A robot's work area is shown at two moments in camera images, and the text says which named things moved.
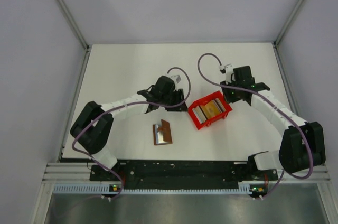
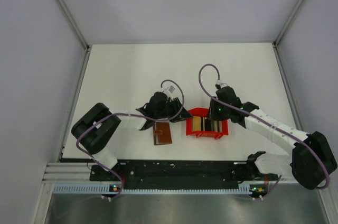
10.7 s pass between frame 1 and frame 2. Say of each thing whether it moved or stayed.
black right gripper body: moved
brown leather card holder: stayed
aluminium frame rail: stayed
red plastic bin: moved
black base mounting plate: stayed
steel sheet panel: stayed
